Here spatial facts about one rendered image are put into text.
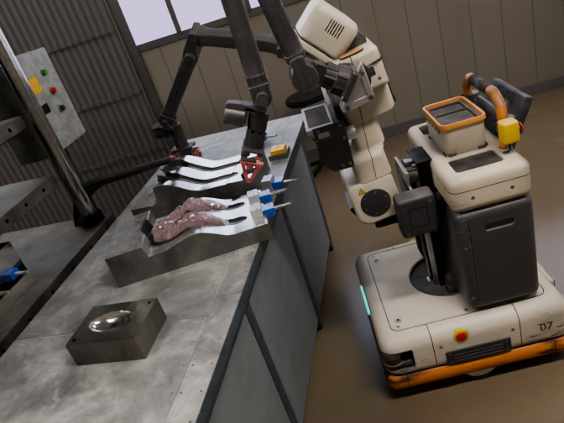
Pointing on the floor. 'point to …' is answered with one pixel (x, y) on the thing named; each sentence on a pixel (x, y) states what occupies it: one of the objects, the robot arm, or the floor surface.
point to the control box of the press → (25, 148)
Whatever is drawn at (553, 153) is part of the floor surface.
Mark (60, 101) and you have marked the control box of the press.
